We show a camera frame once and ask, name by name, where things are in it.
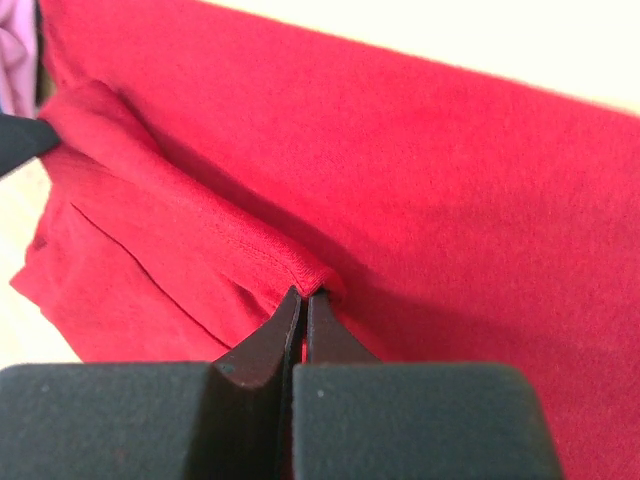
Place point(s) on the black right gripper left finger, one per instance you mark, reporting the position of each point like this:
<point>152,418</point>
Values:
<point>225,419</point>

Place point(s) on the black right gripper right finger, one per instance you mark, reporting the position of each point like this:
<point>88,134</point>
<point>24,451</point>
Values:
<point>354,417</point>

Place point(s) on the folded pink t-shirt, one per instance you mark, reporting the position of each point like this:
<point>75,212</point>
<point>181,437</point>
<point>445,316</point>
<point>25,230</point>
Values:
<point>19,57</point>

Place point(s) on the dark red t-shirt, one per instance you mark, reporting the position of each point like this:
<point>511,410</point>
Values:
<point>210,160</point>

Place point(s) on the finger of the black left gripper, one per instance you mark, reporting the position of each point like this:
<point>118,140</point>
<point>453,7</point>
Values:
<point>22,139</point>

